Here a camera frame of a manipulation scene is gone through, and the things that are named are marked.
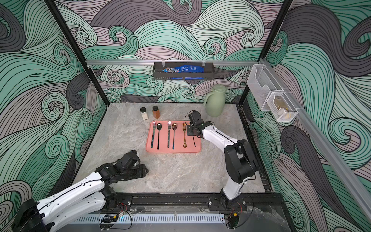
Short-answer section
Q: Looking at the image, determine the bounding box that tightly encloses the pink plastic tray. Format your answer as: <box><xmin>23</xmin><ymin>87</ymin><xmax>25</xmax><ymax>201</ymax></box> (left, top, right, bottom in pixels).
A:
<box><xmin>146</xmin><ymin>120</ymin><xmax>202</xmax><ymax>153</ymax></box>

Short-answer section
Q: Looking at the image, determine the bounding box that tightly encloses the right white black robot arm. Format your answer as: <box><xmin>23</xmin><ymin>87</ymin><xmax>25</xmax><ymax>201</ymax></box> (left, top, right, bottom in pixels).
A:
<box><xmin>187</xmin><ymin>110</ymin><xmax>259</xmax><ymax>208</ymax></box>

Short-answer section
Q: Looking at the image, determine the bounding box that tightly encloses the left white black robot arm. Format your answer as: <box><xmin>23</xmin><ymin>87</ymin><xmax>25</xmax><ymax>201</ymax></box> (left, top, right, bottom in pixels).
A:
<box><xmin>11</xmin><ymin>150</ymin><xmax>149</xmax><ymax>232</ymax></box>

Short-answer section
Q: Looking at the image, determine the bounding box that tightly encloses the blue snack packet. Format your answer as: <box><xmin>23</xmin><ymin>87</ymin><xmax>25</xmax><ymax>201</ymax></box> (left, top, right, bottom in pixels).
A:
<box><xmin>162</xmin><ymin>65</ymin><xmax>204</xmax><ymax>73</ymax></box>

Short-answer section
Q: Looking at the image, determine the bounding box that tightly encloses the white spice jar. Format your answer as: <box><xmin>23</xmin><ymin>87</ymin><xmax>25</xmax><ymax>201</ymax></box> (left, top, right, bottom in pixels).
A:
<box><xmin>140</xmin><ymin>107</ymin><xmax>148</xmax><ymax>120</ymax></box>

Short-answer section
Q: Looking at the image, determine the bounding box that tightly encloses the small clear bin with contents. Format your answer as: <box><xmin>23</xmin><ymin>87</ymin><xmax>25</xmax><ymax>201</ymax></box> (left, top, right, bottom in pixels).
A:
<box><xmin>267</xmin><ymin>92</ymin><xmax>298</xmax><ymax>123</ymax></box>

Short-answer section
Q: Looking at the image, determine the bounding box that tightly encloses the green handled fork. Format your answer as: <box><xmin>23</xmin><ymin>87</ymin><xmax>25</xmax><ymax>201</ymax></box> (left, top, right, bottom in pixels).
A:
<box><xmin>151</xmin><ymin>121</ymin><xmax>157</xmax><ymax>148</ymax></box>

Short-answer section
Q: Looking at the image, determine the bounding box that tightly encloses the clear plastic wall bin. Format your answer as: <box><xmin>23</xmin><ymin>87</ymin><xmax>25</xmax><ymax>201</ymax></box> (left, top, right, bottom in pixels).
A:
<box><xmin>247</xmin><ymin>64</ymin><xmax>283</xmax><ymax>111</ymax></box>

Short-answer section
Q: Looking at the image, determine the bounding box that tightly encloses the grey handled fork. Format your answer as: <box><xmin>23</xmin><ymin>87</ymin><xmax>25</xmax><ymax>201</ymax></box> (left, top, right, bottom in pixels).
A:
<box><xmin>167</xmin><ymin>121</ymin><xmax>172</xmax><ymax>148</ymax></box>

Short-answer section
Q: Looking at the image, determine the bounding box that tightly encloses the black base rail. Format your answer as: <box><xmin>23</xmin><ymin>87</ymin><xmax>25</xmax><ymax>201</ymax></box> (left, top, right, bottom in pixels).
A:
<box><xmin>101</xmin><ymin>193</ymin><xmax>284</xmax><ymax>212</ymax></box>

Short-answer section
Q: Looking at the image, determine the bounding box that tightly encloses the sage green thermos jug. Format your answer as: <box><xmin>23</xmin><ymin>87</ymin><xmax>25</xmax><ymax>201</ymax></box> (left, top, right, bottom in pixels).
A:
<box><xmin>203</xmin><ymin>84</ymin><xmax>227</xmax><ymax>117</ymax></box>

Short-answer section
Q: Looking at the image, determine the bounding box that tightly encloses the aluminium wall rail right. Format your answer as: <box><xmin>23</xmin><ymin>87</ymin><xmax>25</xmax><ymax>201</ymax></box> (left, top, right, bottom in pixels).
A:
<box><xmin>260</xmin><ymin>59</ymin><xmax>371</xmax><ymax>220</ymax></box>

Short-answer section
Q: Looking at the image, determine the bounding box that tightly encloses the aluminium wall rail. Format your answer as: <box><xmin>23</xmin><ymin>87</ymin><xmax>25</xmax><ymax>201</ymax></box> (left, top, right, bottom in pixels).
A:
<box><xmin>86</xmin><ymin>59</ymin><xmax>258</xmax><ymax>67</ymax></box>
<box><xmin>260</xmin><ymin>59</ymin><xmax>371</xmax><ymax>220</ymax></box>

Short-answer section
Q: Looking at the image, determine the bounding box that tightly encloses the gold fork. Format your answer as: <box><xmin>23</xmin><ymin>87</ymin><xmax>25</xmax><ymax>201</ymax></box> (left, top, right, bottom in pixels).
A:
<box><xmin>182</xmin><ymin>123</ymin><xmax>187</xmax><ymax>148</ymax></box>

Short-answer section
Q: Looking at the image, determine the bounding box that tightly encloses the aluminium wall rail back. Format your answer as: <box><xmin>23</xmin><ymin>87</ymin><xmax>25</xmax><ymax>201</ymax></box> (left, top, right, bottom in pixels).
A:
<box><xmin>86</xmin><ymin>59</ymin><xmax>258</xmax><ymax>67</ymax></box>

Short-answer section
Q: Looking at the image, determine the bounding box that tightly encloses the orange spice jar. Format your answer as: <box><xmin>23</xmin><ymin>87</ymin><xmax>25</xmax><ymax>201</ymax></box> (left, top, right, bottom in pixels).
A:
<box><xmin>152</xmin><ymin>105</ymin><xmax>160</xmax><ymax>119</ymax></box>

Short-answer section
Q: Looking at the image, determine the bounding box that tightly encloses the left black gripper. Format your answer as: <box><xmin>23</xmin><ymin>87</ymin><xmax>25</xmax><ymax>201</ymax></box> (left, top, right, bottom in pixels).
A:
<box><xmin>122</xmin><ymin>163</ymin><xmax>151</xmax><ymax>179</ymax></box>

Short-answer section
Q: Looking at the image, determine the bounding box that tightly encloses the white perforated cable duct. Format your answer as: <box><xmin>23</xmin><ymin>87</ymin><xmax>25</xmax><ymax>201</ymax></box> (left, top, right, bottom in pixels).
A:
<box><xmin>72</xmin><ymin>213</ymin><xmax>226</xmax><ymax>225</ymax></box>

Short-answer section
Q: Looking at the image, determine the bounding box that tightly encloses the dark metal wall shelf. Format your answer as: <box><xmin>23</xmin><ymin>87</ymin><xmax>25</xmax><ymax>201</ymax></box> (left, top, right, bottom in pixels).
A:
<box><xmin>153</xmin><ymin>62</ymin><xmax>215</xmax><ymax>80</ymax></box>

